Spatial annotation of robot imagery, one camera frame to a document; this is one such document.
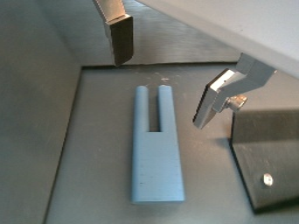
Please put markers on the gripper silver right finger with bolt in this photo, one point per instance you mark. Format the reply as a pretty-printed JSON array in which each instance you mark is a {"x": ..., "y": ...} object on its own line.
[{"x": 224, "y": 91}]

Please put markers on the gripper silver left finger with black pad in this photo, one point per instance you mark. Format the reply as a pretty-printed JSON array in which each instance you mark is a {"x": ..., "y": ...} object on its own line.
[{"x": 119, "y": 29}]

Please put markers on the light blue forked peg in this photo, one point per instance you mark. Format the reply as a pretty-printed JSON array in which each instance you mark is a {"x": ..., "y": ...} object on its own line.
[{"x": 156, "y": 164}]

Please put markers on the black regrasp fixture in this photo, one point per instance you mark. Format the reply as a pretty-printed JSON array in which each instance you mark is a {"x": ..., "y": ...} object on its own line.
[{"x": 265, "y": 145}]

